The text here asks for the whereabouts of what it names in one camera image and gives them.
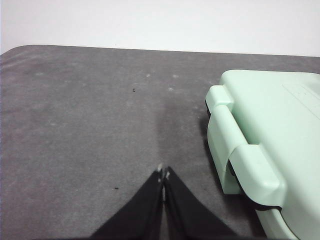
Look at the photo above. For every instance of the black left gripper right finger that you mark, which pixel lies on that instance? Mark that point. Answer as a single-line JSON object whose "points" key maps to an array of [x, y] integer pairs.
{"points": [[190, 215]]}

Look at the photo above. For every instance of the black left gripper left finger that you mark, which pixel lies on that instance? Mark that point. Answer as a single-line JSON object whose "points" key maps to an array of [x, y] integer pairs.
{"points": [[140, 215]]}

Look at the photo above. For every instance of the mint green cooker base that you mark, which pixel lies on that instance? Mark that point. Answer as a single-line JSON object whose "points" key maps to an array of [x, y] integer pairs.
{"points": [[295, 225]]}

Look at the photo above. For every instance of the mint green griddle cover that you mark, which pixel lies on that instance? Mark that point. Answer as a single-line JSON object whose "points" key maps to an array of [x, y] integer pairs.
{"points": [[275, 125]]}

